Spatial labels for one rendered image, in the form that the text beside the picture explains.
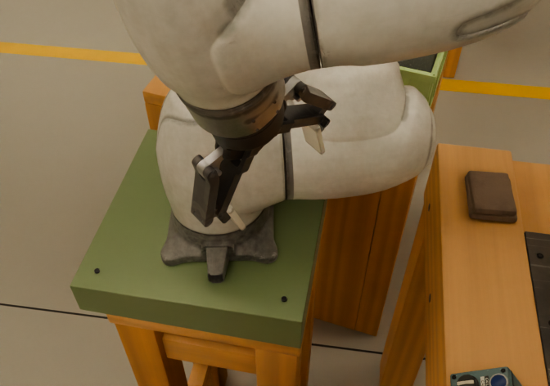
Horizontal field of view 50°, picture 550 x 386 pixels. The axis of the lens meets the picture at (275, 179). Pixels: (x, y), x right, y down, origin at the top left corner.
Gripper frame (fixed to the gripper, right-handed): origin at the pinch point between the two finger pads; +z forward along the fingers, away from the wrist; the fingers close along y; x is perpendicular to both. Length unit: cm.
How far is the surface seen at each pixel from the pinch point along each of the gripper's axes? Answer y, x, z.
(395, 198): 27, 3, 68
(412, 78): 42, 13, 42
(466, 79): 126, 46, 185
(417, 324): 11, -19, 85
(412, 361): 6, -23, 102
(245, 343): -17.8, -5.3, 27.9
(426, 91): 42, 9, 45
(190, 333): -23.2, 2.0, 27.1
